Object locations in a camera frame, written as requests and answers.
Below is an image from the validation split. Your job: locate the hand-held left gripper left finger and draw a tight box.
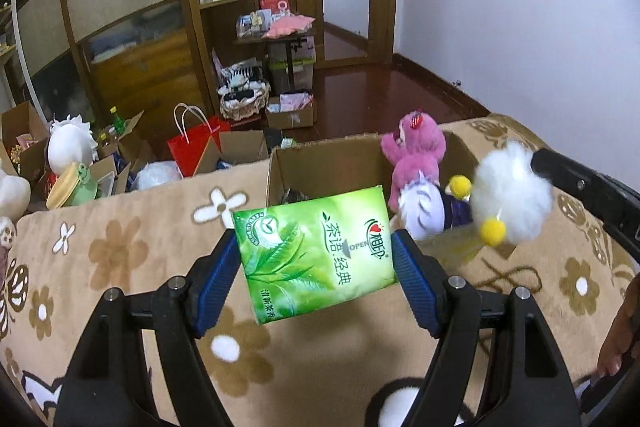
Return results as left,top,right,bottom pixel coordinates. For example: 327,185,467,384
52,229,243,427

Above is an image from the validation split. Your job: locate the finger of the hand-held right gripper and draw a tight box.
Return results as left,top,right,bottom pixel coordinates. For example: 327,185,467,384
530,149,640,259

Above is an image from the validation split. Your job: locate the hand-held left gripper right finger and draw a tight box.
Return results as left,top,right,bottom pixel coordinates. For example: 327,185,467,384
390,229,585,427

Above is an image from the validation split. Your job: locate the white plush with yellow pompoms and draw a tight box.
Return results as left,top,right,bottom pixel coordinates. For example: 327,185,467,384
447,139,555,244

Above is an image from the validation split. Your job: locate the purple-haired plush doll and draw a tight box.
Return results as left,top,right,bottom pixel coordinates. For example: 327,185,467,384
398,174,474,242

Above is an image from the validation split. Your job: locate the green tissue pack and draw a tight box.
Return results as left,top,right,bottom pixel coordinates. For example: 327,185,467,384
232,185,399,325

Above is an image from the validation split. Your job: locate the pink plush bear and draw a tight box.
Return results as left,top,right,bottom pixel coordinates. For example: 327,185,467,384
380,109,447,210

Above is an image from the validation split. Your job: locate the person's right hand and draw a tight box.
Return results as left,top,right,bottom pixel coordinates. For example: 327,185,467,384
597,273,640,379

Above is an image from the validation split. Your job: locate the white plastic bag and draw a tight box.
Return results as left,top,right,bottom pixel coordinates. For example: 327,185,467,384
134,160,184,194

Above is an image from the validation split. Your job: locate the red gift bag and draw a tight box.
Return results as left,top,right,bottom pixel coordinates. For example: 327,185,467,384
167,103,231,178

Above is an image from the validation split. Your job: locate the cardboard box with flaps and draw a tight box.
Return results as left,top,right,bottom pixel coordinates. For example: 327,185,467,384
94,109,157,196

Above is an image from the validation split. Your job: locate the green frog toy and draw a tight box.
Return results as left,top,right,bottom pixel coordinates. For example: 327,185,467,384
46,161,99,210

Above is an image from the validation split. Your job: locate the lace-trimmed basket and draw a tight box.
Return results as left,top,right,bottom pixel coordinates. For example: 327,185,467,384
218,79,271,122

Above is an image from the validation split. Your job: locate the small cardboard box with packets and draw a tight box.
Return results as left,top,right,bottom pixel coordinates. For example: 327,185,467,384
265,92,317,130

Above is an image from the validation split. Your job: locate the green bottle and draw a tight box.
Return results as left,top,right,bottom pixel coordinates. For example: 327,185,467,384
109,106,129,136

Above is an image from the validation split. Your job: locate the white-haired plush doll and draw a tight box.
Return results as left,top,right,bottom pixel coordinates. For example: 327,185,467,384
47,114,100,176

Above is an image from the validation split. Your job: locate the zebra striped plush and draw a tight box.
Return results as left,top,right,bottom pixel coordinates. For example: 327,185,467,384
222,61,264,91

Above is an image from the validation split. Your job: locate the large white plush toy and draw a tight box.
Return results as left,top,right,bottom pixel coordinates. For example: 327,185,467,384
0,159,32,234

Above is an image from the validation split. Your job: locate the clear plastic storage box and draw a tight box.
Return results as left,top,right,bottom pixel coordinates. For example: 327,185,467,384
267,36,316,94

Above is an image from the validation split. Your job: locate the small dark table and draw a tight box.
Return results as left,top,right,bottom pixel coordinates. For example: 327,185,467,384
234,22,316,94

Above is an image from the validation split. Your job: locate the pink cloth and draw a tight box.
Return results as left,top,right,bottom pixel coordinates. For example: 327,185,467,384
262,14,316,40

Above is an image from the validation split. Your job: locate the wooden wardrobe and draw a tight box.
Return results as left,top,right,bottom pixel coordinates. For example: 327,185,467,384
0,0,257,145

